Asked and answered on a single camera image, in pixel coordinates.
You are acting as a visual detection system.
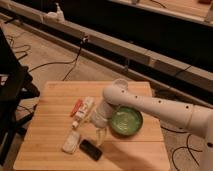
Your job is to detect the black chair frame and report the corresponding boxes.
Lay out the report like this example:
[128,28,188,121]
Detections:
[0,28,40,166]

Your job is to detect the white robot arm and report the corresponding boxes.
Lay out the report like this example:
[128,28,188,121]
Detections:
[90,85,213,149]

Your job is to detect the green bowl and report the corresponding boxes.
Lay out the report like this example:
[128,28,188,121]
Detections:
[109,106,143,136]

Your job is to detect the white object on rail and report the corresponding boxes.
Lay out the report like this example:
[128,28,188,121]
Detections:
[44,4,65,22]

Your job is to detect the white tube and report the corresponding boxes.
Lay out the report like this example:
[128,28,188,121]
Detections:
[72,96,94,129]

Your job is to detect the black cable on floor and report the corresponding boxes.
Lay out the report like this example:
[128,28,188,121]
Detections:
[28,38,88,82]

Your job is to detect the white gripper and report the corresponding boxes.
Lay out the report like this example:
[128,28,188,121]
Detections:
[80,100,115,146]

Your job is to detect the black eraser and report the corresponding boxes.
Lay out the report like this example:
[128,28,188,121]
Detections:
[79,139,102,161]

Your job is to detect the black cables near box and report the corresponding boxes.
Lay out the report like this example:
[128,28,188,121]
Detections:
[161,124,204,171]

